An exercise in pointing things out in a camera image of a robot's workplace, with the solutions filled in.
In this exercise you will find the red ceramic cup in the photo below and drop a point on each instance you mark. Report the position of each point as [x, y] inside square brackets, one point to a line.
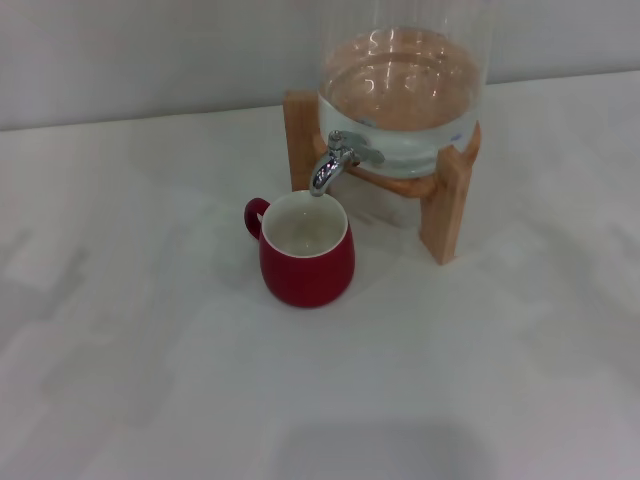
[310, 280]

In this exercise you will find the chrome faucet tap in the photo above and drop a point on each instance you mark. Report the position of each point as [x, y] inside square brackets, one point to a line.
[327, 170]

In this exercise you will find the wooden dispenser stand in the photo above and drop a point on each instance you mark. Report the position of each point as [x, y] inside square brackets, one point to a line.
[445, 210]

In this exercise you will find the glass water dispenser jar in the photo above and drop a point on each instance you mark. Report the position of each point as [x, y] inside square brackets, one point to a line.
[400, 90]

